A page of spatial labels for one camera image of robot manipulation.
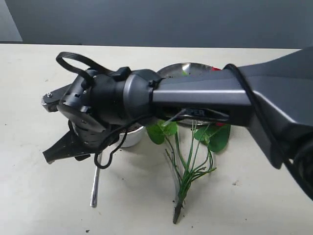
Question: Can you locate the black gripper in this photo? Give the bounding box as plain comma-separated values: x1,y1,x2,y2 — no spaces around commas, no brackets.
41,70,108,164

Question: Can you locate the round metal plate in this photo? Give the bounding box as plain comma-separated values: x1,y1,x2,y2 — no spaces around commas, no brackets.
153,62,224,126

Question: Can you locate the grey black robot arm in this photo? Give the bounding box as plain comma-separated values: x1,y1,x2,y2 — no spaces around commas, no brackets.
42,47,313,197

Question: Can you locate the metal spoon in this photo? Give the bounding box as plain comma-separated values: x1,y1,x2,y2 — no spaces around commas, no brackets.
90,167,100,208

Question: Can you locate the artificial red anthurium plant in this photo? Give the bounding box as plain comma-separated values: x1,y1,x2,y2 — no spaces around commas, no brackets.
146,66,231,225

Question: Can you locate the white scalloped flower pot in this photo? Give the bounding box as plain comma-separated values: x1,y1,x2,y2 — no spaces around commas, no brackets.
121,123,145,148

